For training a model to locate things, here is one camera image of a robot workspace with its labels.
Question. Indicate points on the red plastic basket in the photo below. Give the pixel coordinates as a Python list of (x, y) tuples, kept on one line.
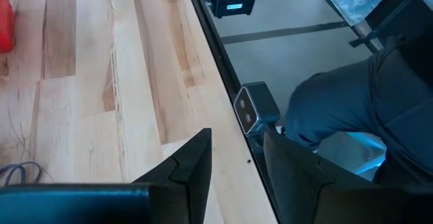
[(6, 21)]

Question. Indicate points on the black aluminium table frame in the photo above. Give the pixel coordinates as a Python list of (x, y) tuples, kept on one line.
[(219, 41)]

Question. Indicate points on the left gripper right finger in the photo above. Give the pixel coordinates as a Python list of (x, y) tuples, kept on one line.
[(304, 193)]

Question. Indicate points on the black rubber band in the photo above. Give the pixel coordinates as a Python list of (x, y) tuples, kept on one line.
[(37, 170)]

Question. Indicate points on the black table-level camera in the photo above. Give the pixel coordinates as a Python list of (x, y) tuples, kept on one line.
[(260, 102)]

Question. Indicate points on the black metal chair frame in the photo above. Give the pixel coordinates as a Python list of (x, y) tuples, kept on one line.
[(406, 17)]

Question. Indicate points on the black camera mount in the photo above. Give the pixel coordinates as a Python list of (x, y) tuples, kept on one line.
[(258, 139)]

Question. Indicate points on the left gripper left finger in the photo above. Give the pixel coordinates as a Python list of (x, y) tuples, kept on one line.
[(189, 183)]

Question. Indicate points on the person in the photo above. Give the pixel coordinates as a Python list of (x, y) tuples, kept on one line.
[(338, 109)]

